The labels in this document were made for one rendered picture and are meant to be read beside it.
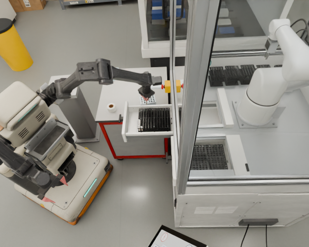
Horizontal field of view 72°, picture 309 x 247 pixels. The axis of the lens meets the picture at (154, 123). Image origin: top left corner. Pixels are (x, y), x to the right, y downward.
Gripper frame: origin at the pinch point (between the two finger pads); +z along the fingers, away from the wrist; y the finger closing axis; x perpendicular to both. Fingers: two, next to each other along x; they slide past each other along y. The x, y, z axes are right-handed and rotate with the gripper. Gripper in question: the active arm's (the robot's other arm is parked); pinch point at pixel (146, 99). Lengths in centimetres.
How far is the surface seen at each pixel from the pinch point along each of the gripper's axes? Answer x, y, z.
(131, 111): 7.7, 8.2, 14.2
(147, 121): 10.1, -10.6, 6.1
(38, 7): -108, 411, 129
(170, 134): 7.0, -28.2, 6.3
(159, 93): -25.5, 9.3, 21.4
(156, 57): -56, 40, 18
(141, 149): 6, 2, 71
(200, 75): 37, -52, -82
